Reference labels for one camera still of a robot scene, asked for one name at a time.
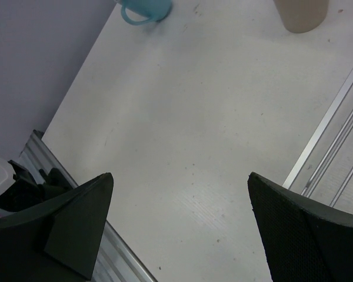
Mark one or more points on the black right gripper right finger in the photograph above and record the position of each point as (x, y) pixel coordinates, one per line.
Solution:
(304, 240)

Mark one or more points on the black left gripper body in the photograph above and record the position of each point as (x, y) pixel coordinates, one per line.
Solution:
(25, 192)

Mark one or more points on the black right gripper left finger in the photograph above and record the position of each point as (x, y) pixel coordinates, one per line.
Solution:
(23, 239)

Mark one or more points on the light blue mug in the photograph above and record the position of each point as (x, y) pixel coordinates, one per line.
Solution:
(152, 10)

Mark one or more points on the beige tall cup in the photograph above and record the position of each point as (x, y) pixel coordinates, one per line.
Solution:
(300, 16)

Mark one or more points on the aluminium rail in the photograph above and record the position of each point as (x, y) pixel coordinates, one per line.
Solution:
(80, 232)

